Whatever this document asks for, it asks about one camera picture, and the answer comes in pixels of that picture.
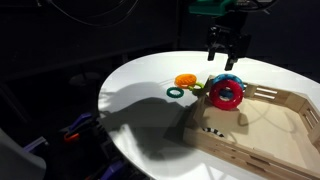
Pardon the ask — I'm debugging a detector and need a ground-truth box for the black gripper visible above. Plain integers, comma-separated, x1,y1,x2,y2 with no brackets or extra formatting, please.
207,25,251,71

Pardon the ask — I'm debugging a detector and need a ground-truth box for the red rubber ring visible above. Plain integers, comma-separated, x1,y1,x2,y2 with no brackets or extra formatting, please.
208,79,245,111

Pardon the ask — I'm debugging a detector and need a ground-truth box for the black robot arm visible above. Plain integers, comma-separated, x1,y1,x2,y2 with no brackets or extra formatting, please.
207,0,278,71

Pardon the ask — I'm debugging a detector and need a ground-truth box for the wooden slatted tray box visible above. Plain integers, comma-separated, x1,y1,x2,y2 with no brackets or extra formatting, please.
183,80,320,180

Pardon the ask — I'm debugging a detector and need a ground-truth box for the black white striped object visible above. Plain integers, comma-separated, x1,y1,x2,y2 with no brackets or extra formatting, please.
202,128,225,137

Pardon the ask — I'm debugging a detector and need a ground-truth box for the purple orange clamp tool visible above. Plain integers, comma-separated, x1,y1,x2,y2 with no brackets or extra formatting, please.
23,112,101,154

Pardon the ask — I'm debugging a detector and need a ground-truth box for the blue rubber ring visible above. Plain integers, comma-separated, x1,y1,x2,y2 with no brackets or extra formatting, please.
211,73,245,100

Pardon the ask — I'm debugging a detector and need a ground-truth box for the yellow-green small ring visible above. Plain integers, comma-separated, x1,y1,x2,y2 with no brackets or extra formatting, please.
188,82,205,93

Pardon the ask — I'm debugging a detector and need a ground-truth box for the orange rubber ring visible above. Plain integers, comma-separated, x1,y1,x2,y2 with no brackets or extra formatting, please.
174,73,198,89

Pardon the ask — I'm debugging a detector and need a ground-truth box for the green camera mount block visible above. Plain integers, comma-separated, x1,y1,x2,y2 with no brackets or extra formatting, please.
188,0,237,16

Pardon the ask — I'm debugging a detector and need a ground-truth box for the small green ring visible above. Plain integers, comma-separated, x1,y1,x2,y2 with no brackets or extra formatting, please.
166,86,185,99

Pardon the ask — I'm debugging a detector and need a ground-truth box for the black hanging cable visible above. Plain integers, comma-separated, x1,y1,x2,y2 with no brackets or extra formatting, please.
34,0,141,28

